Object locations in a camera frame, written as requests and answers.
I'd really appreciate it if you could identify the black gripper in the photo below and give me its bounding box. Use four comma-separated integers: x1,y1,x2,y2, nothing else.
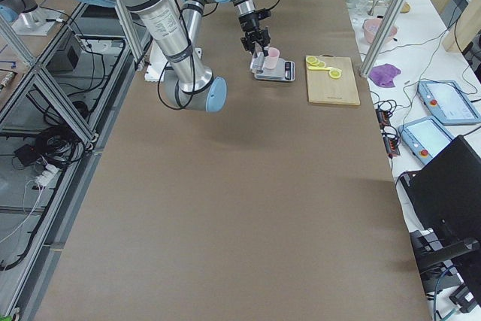
240,12,271,56

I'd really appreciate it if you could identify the glass sauce bottle metal spout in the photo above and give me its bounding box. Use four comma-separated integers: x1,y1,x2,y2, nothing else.
250,48,268,74

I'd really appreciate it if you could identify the pink plastic cup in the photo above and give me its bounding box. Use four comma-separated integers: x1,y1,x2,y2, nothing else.
263,47,280,70

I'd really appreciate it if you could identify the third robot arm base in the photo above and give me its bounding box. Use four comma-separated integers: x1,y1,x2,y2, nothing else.
1,0,63,36

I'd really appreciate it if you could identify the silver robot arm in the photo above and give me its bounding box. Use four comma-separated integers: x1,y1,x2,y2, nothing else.
78,0,271,112

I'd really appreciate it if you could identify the digital kitchen scale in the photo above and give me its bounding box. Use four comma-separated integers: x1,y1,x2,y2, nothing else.
254,59,295,82

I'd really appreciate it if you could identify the yellow plastic knife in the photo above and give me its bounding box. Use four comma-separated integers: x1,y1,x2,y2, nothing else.
307,65,331,71

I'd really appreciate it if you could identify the bamboo cutting board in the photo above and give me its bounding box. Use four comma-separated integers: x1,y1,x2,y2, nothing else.
305,55,360,106

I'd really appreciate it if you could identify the lemon slice front top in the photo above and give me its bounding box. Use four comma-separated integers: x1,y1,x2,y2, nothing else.
328,69,342,79

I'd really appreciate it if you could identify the pink bowl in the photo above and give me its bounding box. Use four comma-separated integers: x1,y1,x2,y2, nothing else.
362,18,398,44

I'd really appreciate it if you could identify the purple cloth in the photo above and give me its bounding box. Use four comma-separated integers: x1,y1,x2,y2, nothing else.
368,64,401,88

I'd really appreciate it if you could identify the black power strip with plugs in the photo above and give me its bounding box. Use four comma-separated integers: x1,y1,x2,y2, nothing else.
376,108,401,159

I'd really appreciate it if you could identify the grey control box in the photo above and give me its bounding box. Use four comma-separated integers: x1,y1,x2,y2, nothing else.
47,34,82,72

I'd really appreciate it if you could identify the near teach pendant tablet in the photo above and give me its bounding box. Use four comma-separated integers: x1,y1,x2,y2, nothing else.
398,116,454,165

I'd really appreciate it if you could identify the teach pendant tablet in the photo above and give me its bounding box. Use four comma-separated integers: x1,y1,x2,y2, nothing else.
398,116,454,165
418,80,480,126

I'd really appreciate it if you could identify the far teach pendant tablet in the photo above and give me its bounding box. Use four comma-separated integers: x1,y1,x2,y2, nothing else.
418,80,480,126

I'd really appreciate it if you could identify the black computer monitor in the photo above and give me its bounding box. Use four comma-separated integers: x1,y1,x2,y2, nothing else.
401,135,480,301

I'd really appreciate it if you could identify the white power strip floor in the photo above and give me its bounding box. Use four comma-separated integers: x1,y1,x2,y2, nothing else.
35,164,59,188

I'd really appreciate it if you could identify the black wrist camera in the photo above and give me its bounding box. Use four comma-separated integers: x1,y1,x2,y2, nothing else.
256,8,271,21

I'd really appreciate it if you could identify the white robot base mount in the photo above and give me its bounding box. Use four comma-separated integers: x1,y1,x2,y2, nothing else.
144,41,174,83

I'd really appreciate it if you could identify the aluminium frame post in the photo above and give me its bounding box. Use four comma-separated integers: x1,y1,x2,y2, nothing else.
360,0,406,78

